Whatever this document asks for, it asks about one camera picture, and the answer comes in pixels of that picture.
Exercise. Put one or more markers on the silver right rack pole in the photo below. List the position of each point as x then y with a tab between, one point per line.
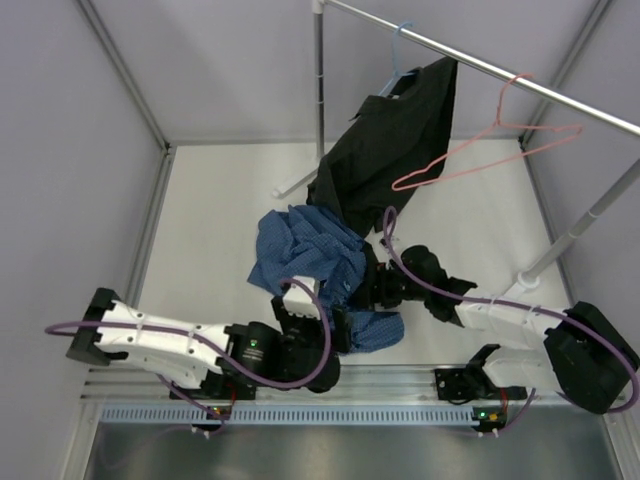
586	220

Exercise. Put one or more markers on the silver rack pole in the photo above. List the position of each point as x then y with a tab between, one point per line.
586	220
318	32

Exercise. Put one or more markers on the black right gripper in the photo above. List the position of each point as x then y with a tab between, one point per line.
376	288

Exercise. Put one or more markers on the grey slotted cable duct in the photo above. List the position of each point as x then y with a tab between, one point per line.
362	415

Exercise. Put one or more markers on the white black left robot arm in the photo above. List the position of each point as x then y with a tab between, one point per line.
112	332

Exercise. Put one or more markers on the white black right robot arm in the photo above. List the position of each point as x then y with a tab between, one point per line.
575	352

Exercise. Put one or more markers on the blue checked shirt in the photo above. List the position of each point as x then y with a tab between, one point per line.
311	241

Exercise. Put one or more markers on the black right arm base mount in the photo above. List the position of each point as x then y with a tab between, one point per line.
461	385

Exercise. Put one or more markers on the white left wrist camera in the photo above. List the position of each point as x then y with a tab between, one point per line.
298	300

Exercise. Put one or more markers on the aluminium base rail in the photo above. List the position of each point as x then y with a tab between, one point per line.
358	384

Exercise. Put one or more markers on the black pinstriped shirt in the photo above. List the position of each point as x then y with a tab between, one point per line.
390	136

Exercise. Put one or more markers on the silver left rack pole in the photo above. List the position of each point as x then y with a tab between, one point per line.
318	32

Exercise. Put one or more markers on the silver clothes rack top bar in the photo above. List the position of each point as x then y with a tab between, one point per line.
543	92

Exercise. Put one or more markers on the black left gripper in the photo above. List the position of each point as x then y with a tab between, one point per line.
288	320

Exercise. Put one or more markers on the white left rack foot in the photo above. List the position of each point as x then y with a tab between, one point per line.
292	184

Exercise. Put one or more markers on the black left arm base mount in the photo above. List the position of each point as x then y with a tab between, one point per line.
235	390

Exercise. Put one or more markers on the blue wire hanger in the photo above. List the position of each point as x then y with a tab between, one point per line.
397	72

